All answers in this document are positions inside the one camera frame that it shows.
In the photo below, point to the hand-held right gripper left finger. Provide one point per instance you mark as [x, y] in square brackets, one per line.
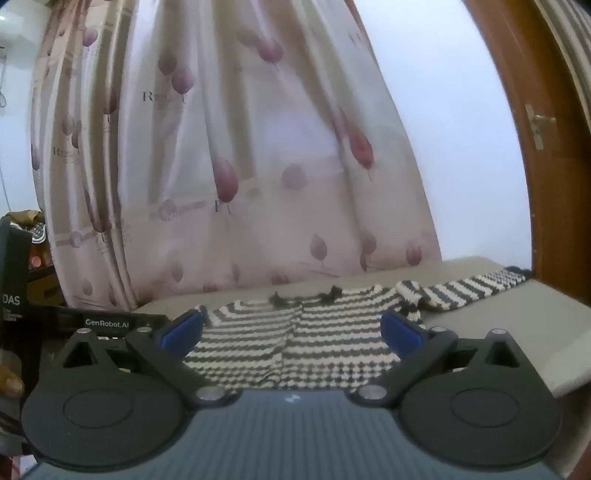
[181, 330]

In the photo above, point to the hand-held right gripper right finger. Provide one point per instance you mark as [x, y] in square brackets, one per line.
[400, 336]

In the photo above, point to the black white striped knitted sweater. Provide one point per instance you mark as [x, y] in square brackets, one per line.
[314, 332]

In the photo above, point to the person's left hand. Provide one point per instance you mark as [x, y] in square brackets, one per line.
[10, 382]

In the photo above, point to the cardboard box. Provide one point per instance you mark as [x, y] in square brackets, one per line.
[46, 290]

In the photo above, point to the red floral cloth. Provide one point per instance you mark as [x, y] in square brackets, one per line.
[40, 257]

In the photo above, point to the brown patterned bag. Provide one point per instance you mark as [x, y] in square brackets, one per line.
[25, 221]

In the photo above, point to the pink leaf print curtain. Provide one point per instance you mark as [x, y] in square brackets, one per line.
[258, 161]

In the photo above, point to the brown wooden door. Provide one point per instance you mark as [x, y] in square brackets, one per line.
[517, 60]

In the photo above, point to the striped cloth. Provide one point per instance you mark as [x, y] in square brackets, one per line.
[570, 46]

